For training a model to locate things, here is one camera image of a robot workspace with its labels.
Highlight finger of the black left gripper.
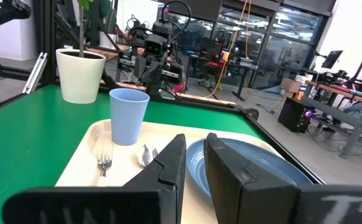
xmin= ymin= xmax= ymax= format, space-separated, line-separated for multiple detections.
xmin=146 ymin=58 xmax=169 ymax=96
xmin=133 ymin=55 xmax=149 ymax=83

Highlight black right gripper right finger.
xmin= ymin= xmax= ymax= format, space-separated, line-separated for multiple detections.
xmin=204 ymin=133 xmax=362 ymax=224

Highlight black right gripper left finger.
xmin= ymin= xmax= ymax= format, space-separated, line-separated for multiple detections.
xmin=2 ymin=133 xmax=187 ymax=224

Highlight blue ceramic plate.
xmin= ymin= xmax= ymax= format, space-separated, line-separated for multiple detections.
xmin=186 ymin=138 xmax=314 ymax=200

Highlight spoon with wooden handle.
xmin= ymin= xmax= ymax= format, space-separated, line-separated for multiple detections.
xmin=137 ymin=144 xmax=159 ymax=169

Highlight light blue plastic cup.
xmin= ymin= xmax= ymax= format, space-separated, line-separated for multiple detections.
xmin=109 ymin=88 xmax=151 ymax=146

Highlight fork with wooden handle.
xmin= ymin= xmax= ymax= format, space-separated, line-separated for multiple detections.
xmin=97 ymin=141 xmax=114 ymax=178

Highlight cream plastic tray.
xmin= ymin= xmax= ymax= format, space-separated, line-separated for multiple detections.
xmin=55 ymin=119 xmax=281 ymax=224

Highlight person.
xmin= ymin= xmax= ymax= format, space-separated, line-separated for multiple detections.
xmin=201 ymin=37 xmax=230 ymax=90

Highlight wooden plank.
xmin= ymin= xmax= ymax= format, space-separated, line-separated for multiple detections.
xmin=115 ymin=81 xmax=237 ymax=106

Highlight white ribbed plant pot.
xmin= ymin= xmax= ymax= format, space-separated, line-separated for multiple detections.
xmin=55 ymin=49 xmax=106 ymax=105

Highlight black desk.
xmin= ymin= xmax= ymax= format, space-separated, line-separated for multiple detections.
xmin=185 ymin=54 xmax=259 ymax=102

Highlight green potted plant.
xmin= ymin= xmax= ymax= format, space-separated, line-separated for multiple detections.
xmin=72 ymin=0 xmax=95 ymax=58

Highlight black corner clamp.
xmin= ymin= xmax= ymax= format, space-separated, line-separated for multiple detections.
xmin=242 ymin=107 xmax=260 ymax=121

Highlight black computer case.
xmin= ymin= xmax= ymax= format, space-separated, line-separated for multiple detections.
xmin=277 ymin=98 xmax=315 ymax=134

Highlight silver aluminium extrusion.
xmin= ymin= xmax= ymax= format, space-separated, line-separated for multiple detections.
xmin=22 ymin=52 xmax=49 ymax=95

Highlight brown cardboard box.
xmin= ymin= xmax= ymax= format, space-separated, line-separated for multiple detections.
xmin=279 ymin=77 xmax=303 ymax=100

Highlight wooden desk grey legs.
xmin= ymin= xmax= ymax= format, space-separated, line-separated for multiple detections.
xmin=305 ymin=79 xmax=362 ymax=162

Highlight small black monitor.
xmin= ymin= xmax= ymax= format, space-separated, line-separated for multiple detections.
xmin=320 ymin=49 xmax=344 ymax=70

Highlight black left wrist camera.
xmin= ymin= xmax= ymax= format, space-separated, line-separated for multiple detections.
xmin=144 ymin=33 xmax=169 ymax=58

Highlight black camera cable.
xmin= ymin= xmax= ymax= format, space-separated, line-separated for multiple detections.
xmin=160 ymin=0 xmax=193 ymax=43

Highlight orange hanging cable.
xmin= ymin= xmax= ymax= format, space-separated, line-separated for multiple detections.
xmin=205 ymin=0 xmax=253 ymax=99

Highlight black frame post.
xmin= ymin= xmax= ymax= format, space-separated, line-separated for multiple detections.
xmin=33 ymin=0 xmax=57 ymax=85

